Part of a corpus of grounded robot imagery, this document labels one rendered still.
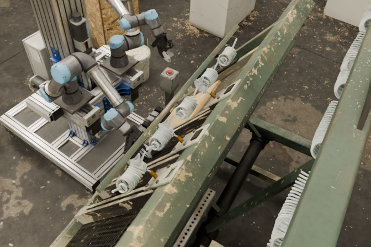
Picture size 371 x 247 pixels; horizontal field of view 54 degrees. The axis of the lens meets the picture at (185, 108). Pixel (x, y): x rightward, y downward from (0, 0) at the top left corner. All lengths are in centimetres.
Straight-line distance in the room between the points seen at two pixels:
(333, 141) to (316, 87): 356
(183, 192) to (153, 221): 14
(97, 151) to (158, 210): 231
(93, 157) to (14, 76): 172
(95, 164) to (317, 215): 266
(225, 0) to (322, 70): 148
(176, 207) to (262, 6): 485
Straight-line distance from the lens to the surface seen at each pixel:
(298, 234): 86
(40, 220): 344
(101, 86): 221
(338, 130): 107
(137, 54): 413
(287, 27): 194
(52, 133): 367
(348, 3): 576
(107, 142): 348
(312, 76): 472
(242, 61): 226
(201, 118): 171
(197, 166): 127
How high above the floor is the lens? 295
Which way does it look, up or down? 47 degrees down
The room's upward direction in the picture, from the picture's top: 3 degrees clockwise
